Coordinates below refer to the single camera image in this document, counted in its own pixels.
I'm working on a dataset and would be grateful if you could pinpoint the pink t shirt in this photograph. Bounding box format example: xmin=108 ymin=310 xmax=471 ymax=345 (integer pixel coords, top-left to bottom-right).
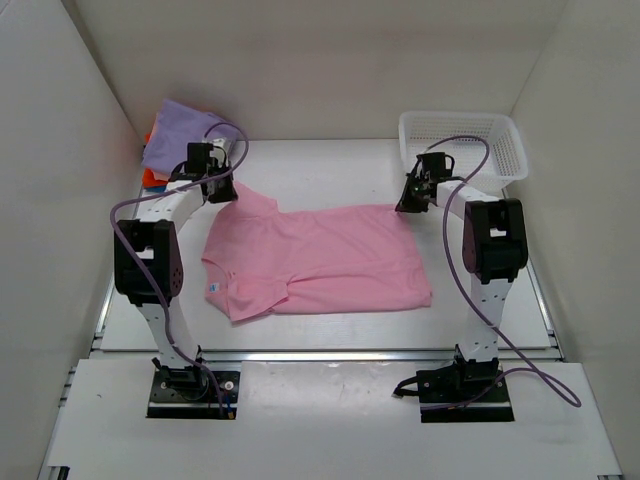
xmin=201 ymin=184 xmax=432 ymax=322

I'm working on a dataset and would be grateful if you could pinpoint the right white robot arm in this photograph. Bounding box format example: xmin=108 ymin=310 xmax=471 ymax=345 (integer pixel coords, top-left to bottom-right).
xmin=396 ymin=152 xmax=528 ymax=401

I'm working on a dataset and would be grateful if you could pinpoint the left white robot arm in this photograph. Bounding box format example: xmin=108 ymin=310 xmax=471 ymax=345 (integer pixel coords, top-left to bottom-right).
xmin=111 ymin=137 xmax=238 ymax=398

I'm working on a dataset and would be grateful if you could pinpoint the purple folded t shirt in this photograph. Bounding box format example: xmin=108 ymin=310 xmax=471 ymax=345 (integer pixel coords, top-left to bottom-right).
xmin=148 ymin=99 xmax=239 ymax=174

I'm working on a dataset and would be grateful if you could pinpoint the orange folded t shirt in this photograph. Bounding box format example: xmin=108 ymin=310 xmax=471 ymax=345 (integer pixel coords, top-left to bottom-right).
xmin=142 ymin=132 xmax=169 ymax=189

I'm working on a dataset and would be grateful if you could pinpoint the white plastic basket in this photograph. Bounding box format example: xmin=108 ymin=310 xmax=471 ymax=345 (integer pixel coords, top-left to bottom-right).
xmin=398 ymin=111 xmax=529 ymax=194

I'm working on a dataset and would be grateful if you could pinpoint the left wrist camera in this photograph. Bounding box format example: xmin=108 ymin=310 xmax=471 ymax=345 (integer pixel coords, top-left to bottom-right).
xmin=206 ymin=137 xmax=236 ymax=162

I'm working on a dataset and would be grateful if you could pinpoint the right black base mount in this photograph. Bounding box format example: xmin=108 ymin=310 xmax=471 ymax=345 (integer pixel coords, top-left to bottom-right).
xmin=393 ymin=352 xmax=515 ymax=423

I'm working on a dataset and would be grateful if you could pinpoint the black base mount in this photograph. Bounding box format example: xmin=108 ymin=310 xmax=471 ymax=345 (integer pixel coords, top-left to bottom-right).
xmin=146 ymin=358 xmax=241 ymax=421
xmin=393 ymin=352 xmax=515 ymax=423

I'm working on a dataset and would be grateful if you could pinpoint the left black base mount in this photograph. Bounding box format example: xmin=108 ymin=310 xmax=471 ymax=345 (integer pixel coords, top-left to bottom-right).
xmin=146 ymin=358 xmax=241 ymax=421

